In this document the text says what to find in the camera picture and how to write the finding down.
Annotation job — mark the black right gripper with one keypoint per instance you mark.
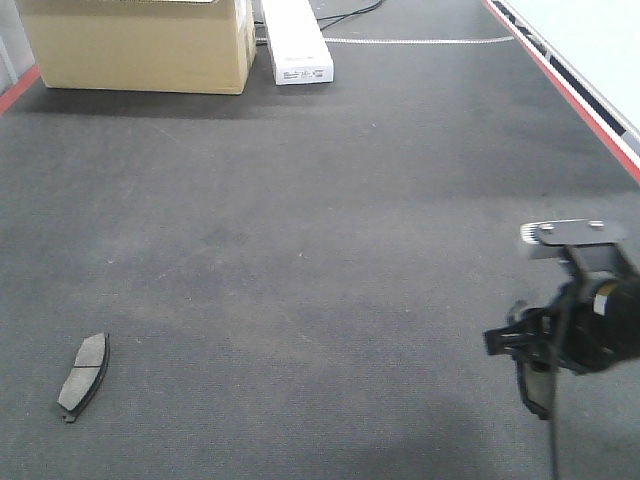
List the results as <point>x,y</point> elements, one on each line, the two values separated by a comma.
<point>597,323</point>

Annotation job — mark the grey brake pad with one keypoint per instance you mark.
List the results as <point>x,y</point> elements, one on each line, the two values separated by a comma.
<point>535,382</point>
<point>85,377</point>

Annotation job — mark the dark grey conveyor belt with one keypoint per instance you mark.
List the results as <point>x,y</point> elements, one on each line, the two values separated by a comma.
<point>282,336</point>

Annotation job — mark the long white box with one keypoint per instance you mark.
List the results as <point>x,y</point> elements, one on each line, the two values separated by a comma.
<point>298,51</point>

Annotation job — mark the cardboard box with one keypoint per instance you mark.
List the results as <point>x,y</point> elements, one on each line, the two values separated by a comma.
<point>203,47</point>

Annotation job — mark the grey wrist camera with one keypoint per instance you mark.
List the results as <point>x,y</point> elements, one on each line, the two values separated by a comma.
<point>545,239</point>

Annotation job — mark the red conveyor frame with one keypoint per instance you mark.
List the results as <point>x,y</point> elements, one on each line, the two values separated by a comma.
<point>412,113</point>

